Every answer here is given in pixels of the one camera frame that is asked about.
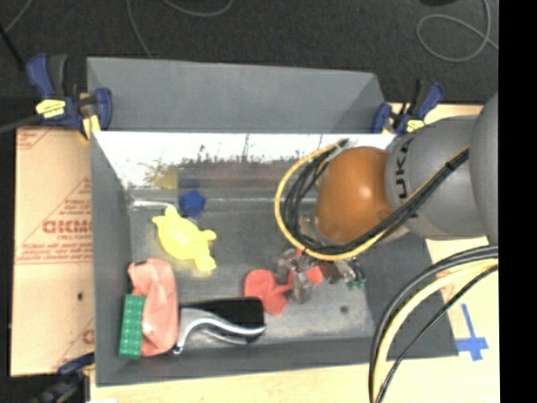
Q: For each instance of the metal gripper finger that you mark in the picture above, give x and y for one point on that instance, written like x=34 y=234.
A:
x=303 y=286
x=284 y=268

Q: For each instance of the red soft toy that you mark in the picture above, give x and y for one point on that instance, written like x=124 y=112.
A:
x=264 y=288

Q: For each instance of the black flat block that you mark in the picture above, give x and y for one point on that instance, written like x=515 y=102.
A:
x=230 y=310

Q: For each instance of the silver metal lever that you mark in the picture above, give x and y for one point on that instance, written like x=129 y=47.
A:
x=222 y=330

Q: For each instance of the yellow toy turtle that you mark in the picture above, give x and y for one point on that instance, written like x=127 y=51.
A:
x=184 y=237

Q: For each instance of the blue star-shaped toy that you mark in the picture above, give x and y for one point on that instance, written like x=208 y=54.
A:
x=192 y=202

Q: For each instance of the pink cloth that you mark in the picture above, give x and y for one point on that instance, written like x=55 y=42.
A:
x=159 y=300

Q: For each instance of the green studded block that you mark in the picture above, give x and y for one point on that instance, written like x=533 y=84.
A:
x=131 y=328

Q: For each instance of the grey metal bin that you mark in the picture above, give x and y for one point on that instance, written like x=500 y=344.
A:
x=235 y=99

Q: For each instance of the brown cardboard board red print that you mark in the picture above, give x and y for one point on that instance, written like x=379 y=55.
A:
x=50 y=225

